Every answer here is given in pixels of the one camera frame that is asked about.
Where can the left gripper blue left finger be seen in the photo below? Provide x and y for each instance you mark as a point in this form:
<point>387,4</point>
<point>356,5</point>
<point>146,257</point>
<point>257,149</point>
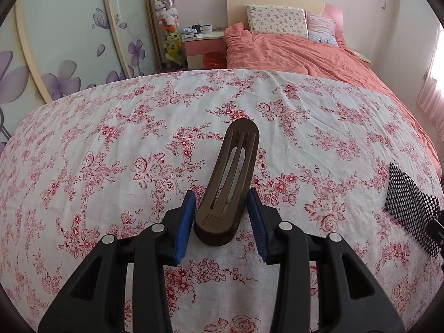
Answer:
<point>183,225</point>

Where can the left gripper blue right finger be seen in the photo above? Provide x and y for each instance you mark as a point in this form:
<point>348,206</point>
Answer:
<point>255,212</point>

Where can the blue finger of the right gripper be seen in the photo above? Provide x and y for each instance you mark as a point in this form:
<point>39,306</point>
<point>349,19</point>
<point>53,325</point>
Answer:
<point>435,229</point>

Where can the black mesh non-slip mat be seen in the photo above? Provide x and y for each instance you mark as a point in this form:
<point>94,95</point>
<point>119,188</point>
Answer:
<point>412,208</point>

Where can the brown plastic hair clip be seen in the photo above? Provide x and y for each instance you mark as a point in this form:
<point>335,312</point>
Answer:
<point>218,217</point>

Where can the orange mesh trash bin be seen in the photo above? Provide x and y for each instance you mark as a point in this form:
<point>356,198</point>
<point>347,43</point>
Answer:
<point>214,60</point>

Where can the pink curtain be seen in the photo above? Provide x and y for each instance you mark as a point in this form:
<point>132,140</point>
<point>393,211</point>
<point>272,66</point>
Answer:
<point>430,97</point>

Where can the salmon pink duvet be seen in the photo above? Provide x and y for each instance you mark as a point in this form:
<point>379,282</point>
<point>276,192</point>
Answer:
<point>290,53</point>

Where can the pink white nightstand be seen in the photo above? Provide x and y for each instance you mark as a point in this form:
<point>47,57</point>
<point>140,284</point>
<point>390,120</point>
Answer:
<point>195,48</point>

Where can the white mug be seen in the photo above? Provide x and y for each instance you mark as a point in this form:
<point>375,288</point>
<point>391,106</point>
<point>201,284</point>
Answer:
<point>207,29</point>

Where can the dark green mug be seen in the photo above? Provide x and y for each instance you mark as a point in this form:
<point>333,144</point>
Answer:
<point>198,28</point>

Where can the pink striped pillow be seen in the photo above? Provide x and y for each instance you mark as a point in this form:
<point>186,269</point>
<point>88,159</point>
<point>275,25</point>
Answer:
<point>321,30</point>

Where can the floral print pillow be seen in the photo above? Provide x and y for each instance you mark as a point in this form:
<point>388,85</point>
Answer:
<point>279,20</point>

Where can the beige wooden headboard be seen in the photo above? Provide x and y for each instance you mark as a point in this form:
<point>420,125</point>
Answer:
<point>236,12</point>

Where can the clear tube of plush toys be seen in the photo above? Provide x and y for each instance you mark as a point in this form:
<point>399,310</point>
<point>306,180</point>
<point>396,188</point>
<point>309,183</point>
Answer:
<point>169,35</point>

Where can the floral sliding wardrobe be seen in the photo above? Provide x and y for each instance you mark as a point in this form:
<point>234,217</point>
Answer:
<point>53,48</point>

